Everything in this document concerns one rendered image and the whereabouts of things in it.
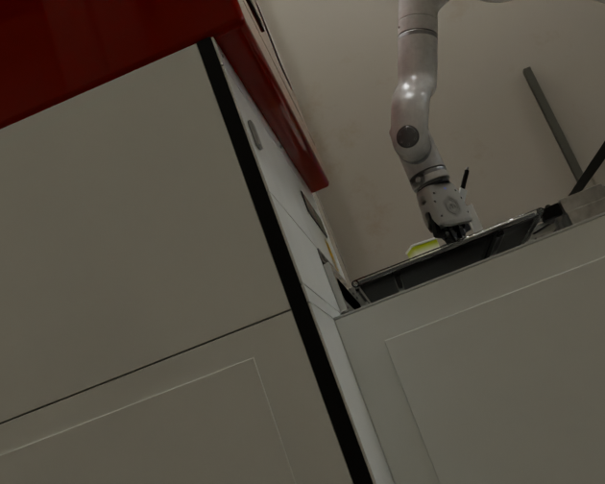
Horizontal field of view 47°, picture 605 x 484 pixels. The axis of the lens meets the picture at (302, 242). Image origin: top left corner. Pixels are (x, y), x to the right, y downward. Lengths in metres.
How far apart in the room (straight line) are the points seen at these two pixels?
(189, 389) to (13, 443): 0.25
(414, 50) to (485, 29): 2.92
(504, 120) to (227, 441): 3.59
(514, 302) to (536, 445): 0.20
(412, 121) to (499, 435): 0.70
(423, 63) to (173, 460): 1.04
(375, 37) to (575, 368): 3.68
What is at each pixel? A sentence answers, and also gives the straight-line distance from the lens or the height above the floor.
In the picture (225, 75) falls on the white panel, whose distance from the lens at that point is 0.99.
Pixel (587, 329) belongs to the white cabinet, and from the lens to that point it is 1.08.
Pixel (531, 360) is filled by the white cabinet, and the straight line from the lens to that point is 1.06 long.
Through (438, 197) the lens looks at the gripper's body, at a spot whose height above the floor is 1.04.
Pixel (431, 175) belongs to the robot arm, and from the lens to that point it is 1.53.
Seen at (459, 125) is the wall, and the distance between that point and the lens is 4.29.
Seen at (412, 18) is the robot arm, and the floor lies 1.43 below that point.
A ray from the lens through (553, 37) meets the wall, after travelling 4.52.
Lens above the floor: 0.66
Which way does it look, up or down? 15 degrees up
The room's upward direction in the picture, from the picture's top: 20 degrees counter-clockwise
